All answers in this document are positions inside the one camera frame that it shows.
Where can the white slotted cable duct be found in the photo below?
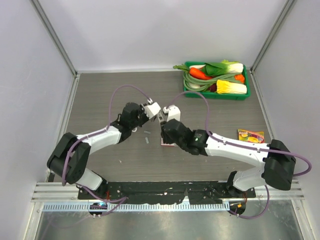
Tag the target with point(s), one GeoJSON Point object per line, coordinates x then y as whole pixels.
{"type": "Point", "coordinates": [88, 206]}

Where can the aluminium front rail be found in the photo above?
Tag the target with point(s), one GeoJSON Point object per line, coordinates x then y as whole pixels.
{"type": "Point", "coordinates": [55, 192]}

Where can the orange candy bag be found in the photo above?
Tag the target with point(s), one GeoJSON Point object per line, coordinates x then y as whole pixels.
{"type": "Point", "coordinates": [251, 136]}

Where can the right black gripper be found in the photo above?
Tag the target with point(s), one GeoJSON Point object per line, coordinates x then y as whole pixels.
{"type": "Point", "coordinates": [166, 139]}

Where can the green long beans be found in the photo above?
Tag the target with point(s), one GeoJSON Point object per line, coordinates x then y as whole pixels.
{"type": "Point", "coordinates": [198, 85]}

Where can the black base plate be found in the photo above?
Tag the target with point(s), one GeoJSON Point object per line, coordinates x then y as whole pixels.
{"type": "Point", "coordinates": [165, 192]}

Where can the small orange carrot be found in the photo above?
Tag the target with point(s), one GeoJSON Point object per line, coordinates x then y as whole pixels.
{"type": "Point", "coordinates": [240, 78]}

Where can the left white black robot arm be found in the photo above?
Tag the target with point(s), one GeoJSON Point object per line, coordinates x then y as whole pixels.
{"type": "Point", "coordinates": [70, 157]}

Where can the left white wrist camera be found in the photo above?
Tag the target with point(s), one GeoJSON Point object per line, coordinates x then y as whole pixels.
{"type": "Point", "coordinates": [151, 108]}

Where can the white green bok choy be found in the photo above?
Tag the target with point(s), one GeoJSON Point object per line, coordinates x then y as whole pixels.
{"type": "Point", "coordinates": [223, 68]}

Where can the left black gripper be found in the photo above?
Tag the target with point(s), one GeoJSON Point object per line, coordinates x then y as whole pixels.
{"type": "Point", "coordinates": [142, 110]}

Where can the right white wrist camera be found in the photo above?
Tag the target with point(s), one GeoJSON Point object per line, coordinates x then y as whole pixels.
{"type": "Point", "coordinates": [172, 112]}

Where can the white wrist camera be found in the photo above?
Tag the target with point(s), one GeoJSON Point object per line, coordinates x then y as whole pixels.
{"type": "Point", "coordinates": [151, 108]}
{"type": "Point", "coordinates": [172, 112]}

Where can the yellow napa cabbage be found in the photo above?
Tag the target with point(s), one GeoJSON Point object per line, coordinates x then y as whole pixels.
{"type": "Point", "coordinates": [227, 87]}

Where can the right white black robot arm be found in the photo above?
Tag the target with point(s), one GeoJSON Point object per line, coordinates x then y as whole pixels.
{"type": "Point", "coordinates": [272, 163]}

